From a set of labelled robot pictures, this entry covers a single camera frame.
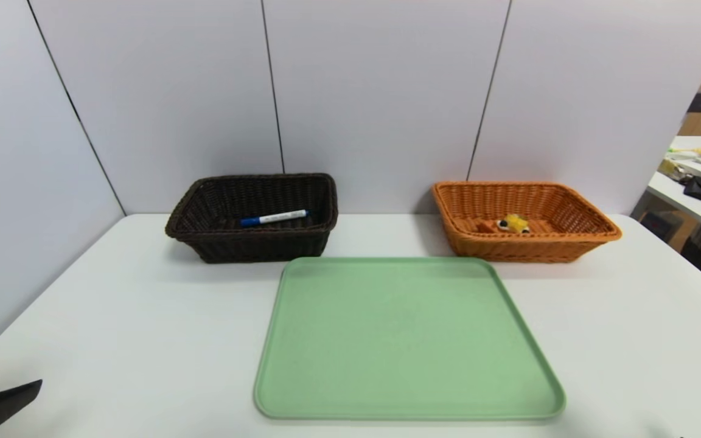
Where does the white marker with blue cap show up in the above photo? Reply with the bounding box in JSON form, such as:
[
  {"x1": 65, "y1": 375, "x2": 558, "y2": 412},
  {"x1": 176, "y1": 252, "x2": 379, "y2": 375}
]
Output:
[{"x1": 240, "y1": 209, "x2": 310, "y2": 228}]

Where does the toy waffle with fruit topping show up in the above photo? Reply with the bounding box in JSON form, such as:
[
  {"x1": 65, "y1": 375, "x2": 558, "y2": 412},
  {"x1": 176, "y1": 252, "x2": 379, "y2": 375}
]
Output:
[{"x1": 477, "y1": 213, "x2": 532, "y2": 235}]

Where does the dark brown wicker basket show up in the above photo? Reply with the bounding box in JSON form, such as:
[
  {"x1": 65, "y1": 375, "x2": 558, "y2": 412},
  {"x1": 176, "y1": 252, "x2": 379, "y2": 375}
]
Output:
[{"x1": 165, "y1": 173, "x2": 339, "y2": 264}]

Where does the orange wicker basket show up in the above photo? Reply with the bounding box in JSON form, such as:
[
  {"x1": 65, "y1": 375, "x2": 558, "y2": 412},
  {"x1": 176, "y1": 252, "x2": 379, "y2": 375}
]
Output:
[{"x1": 431, "y1": 181, "x2": 623, "y2": 263}]

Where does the light green plastic tray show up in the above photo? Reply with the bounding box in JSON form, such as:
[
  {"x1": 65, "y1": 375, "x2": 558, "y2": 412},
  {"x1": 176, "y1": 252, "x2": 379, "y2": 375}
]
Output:
[{"x1": 253, "y1": 256, "x2": 567, "y2": 422}]

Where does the white office desk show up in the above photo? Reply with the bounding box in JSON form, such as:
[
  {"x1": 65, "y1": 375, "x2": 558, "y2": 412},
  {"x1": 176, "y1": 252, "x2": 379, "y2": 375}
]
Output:
[{"x1": 647, "y1": 135, "x2": 701, "y2": 239}]

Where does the brown cardboard box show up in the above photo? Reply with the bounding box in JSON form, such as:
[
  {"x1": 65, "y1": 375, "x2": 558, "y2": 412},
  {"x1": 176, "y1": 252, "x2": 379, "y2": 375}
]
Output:
[{"x1": 641, "y1": 210, "x2": 698, "y2": 250}]

